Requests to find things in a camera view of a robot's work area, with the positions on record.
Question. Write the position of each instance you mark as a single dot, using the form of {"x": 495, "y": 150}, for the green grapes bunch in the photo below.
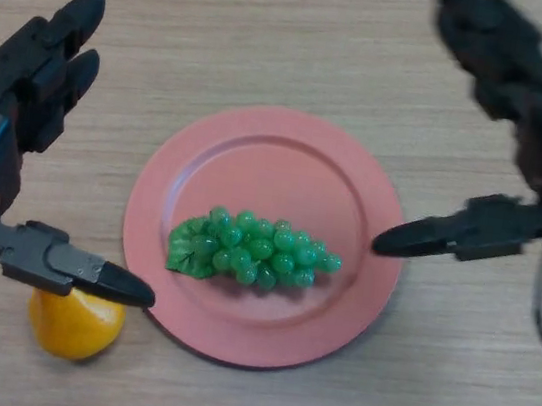
{"x": 254, "y": 251}

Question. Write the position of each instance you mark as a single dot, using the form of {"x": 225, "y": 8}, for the pink round plate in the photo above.
{"x": 275, "y": 173}

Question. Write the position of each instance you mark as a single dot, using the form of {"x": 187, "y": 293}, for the yellow pear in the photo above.
{"x": 73, "y": 332}

